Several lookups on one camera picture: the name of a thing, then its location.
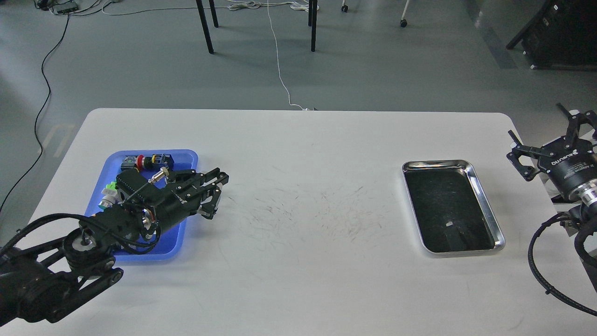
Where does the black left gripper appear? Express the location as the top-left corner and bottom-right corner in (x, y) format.
(149, 168), (229, 233)

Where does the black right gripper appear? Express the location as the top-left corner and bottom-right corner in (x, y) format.
(506, 103), (597, 202)

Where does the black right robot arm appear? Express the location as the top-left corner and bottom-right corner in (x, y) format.
(506, 104), (597, 315)

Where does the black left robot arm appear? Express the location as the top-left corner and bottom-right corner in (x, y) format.
(1, 168), (229, 325)

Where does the blue plastic tray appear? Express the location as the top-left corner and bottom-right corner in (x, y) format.
(84, 149), (199, 262)

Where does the black cabinet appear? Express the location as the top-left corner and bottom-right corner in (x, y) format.
(506, 0), (597, 71)

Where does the silver metal tray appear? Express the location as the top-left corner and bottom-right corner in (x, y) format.
(402, 160), (505, 257)

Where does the black table leg left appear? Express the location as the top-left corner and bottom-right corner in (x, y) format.
(195, 0), (219, 55)

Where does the black table leg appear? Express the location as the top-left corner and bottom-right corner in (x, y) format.
(195, 0), (219, 55)
(308, 0), (319, 52)

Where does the white chair leg caster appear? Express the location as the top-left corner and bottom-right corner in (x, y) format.
(400, 0), (411, 28)

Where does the black table leg right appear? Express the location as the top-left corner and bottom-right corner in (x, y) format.
(308, 0), (319, 52)

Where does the black power strip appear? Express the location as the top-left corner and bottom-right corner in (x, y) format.
(52, 0), (79, 15)

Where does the red push button switch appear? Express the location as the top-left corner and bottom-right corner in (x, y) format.
(120, 154), (175, 172)

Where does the light green button switch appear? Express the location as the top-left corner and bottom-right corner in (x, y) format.
(98, 181), (122, 210)

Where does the white floor cable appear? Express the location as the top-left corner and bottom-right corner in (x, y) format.
(228, 0), (322, 112)

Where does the black floor cable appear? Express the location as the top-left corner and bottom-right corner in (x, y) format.
(0, 12), (71, 210)

